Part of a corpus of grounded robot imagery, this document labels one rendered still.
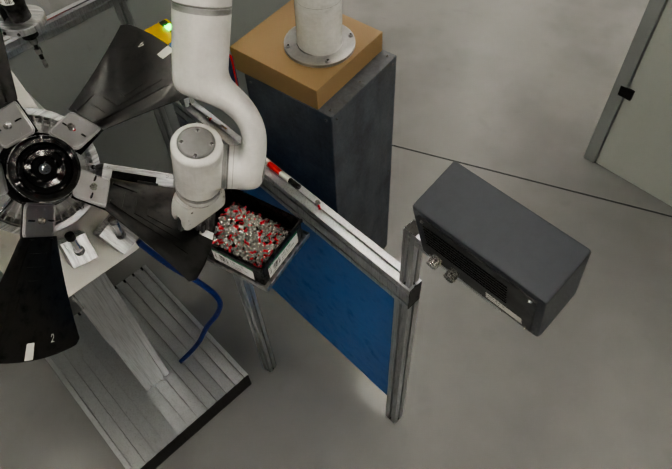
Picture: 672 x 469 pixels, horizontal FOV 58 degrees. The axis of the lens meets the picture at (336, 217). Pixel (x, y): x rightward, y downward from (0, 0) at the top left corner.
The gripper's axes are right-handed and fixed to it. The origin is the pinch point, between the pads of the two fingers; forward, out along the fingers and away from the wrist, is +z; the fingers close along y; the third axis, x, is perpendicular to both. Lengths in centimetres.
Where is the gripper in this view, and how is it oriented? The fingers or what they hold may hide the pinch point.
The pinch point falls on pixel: (200, 222)
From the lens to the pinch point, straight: 129.2
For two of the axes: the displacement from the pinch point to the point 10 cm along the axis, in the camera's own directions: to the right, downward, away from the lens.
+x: 6.8, 7.1, -2.0
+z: -1.8, 4.1, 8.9
